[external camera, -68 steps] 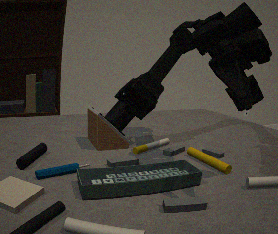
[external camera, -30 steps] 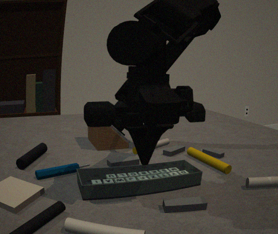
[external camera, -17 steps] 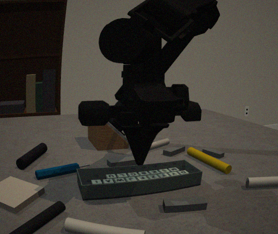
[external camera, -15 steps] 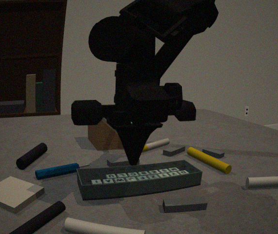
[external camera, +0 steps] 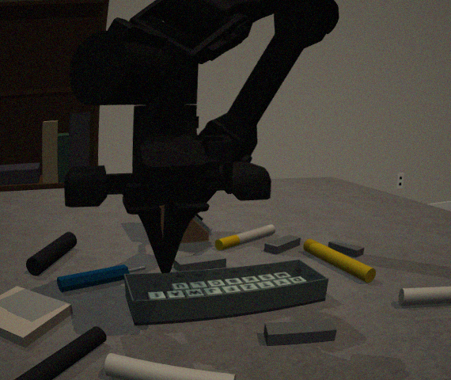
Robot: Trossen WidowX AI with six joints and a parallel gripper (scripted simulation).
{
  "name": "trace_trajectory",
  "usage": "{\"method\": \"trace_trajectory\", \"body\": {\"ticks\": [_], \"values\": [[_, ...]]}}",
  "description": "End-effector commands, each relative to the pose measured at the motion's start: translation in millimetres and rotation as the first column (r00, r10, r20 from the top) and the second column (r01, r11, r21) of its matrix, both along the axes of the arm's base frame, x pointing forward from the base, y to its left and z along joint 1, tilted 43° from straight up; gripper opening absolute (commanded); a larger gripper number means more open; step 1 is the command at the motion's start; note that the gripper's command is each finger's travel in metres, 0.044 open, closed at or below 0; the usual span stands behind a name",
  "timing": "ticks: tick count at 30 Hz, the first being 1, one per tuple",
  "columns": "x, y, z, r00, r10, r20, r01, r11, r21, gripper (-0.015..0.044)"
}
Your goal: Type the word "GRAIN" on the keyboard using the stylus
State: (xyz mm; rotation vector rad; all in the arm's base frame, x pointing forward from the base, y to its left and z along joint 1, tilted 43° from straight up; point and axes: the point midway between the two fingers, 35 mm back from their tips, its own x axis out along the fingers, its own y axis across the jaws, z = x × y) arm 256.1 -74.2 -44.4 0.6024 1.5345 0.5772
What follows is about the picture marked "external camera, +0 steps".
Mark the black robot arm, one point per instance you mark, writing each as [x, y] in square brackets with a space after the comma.
[145, 61]

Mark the beige cylinder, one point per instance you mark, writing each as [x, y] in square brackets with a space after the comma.
[424, 295]
[126, 368]

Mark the black cylinder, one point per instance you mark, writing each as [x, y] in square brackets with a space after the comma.
[65, 357]
[48, 255]

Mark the blue hexagonal rod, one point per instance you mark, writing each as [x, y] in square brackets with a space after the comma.
[92, 278]

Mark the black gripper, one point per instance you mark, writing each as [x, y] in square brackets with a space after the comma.
[88, 186]

